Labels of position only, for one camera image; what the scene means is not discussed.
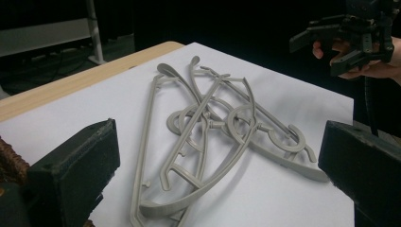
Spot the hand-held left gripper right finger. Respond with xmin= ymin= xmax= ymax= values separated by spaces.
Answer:
xmin=317 ymin=119 xmax=401 ymax=227

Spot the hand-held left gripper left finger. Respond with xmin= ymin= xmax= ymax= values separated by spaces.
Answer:
xmin=26 ymin=117 xmax=121 ymax=227

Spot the brown wicker basket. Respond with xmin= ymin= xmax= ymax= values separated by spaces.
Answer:
xmin=0 ymin=135 xmax=31 ymax=187

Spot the white table sheet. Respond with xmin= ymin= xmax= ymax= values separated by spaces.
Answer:
xmin=0 ymin=42 xmax=356 ymax=227

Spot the white metal stand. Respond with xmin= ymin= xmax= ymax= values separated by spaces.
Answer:
xmin=84 ymin=0 xmax=107 ymax=66

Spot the white panel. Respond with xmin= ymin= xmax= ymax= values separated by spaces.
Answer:
xmin=0 ymin=17 xmax=93 ymax=59

